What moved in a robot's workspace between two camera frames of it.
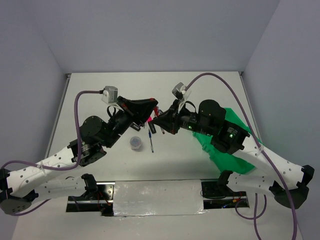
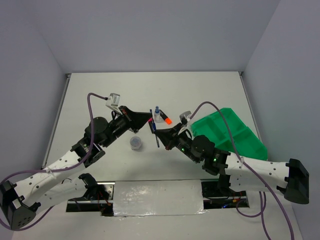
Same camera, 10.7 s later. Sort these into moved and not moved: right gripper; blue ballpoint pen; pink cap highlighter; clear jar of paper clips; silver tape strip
Moved: right gripper; blue ballpoint pen
Not moved: pink cap highlighter; silver tape strip; clear jar of paper clips
